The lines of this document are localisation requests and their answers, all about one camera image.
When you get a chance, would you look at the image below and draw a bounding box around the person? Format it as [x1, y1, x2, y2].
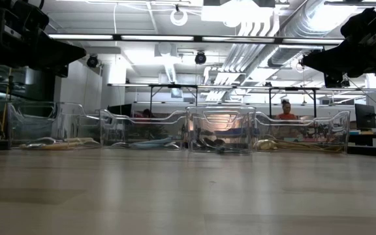
[275, 99, 298, 121]
[134, 108, 156, 119]

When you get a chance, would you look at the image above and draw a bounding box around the black computer monitor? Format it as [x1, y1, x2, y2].
[354, 103, 376, 131]

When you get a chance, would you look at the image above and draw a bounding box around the white ring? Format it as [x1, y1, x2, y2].
[170, 8, 189, 27]

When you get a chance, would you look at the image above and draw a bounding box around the distant black table frame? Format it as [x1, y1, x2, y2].
[107, 83, 368, 119]

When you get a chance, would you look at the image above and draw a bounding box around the silver air duct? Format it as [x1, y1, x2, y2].
[268, 0, 355, 68]

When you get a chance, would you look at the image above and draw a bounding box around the gold spoon wooden handle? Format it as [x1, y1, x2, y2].
[311, 145, 345, 153]

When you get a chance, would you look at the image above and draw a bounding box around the clear plastic bin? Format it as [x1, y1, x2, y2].
[99, 108, 189, 150]
[7, 101, 102, 150]
[255, 110, 351, 153]
[186, 106, 257, 154]

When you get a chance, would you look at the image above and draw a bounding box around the dark flat screen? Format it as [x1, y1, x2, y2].
[107, 103, 133, 118]

